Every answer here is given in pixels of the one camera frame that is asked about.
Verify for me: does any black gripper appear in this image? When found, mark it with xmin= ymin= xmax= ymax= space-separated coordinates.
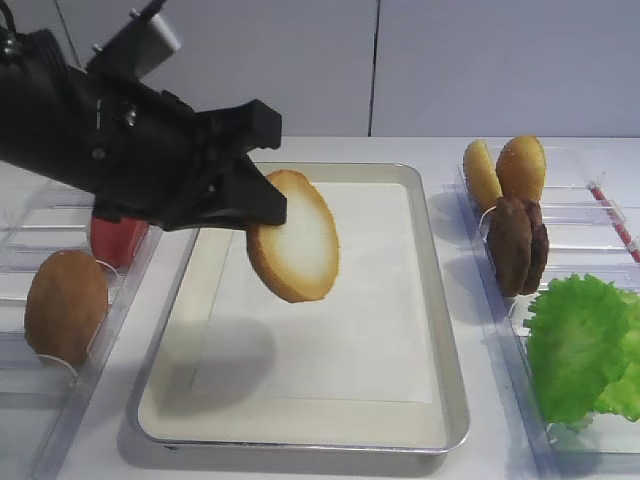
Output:
xmin=49 ymin=67 xmax=287 ymax=231

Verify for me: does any white-faced bun half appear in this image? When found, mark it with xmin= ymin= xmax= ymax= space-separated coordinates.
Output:
xmin=246 ymin=170 xmax=340 ymax=303

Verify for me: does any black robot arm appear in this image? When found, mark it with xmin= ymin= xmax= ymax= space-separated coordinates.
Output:
xmin=1 ymin=1 xmax=287 ymax=231

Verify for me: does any right red tomato slice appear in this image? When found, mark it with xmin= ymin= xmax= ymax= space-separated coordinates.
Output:
xmin=119 ymin=218 xmax=149 ymax=267

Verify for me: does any red tomato slice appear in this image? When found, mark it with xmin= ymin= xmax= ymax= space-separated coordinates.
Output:
xmin=119 ymin=218 xmax=149 ymax=267
xmin=90 ymin=217 xmax=135 ymax=269

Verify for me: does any left red tomato slice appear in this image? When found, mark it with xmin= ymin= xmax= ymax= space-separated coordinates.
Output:
xmin=90 ymin=217 xmax=135 ymax=269

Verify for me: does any front brown meat patty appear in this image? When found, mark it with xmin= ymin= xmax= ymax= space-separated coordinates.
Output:
xmin=487 ymin=197 xmax=532 ymax=297

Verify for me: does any brown meat patty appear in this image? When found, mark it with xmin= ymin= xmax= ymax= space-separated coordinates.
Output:
xmin=520 ymin=200 xmax=549 ymax=295
xmin=487 ymin=197 xmax=532 ymax=297

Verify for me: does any rear brown meat patty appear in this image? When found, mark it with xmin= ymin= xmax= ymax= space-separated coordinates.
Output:
xmin=520 ymin=200 xmax=549 ymax=295

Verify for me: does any front green lettuce leaf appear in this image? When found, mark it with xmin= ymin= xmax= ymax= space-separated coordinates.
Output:
xmin=527 ymin=274 xmax=634 ymax=425

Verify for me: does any green lettuce leaf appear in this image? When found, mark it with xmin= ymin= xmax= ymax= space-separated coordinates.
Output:
xmin=527 ymin=274 xmax=634 ymax=425
xmin=594 ymin=290 xmax=639 ymax=422

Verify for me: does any rear green lettuce leaf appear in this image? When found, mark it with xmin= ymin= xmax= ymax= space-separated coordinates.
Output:
xmin=594 ymin=290 xmax=639 ymax=422

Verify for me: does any white paper sheet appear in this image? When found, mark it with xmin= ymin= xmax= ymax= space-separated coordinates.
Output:
xmin=193 ymin=183 xmax=433 ymax=403

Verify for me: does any brown bun half left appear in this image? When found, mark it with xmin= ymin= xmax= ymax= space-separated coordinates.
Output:
xmin=24 ymin=250 xmax=108 ymax=367

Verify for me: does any left golden bun top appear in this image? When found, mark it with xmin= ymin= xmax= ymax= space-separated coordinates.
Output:
xmin=463 ymin=139 xmax=503 ymax=213

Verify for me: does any golden bun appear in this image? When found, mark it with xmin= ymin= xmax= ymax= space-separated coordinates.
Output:
xmin=496 ymin=135 xmax=547 ymax=203
xmin=463 ymin=139 xmax=503 ymax=213

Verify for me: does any metal baking tray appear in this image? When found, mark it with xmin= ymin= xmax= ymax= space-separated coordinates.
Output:
xmin=137 ymin=163 xmax=469 ymax=455

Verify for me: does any right golden bun top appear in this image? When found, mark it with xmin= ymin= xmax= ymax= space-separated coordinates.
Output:
xmin=496 ymin=135 xmax=547 ymax=203

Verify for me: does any right clear plastic rack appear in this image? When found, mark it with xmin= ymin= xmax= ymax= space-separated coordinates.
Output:
xmin=444 ymin=171 xmax=639 ymax=479

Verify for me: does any red stick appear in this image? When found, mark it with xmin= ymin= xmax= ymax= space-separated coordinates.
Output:
xmin=588 ymin=183 xmax=640 ymax=263

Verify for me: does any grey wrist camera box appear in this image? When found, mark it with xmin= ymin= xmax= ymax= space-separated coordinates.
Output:
xmin=86 ymin=10 xmax=182 ymax=82

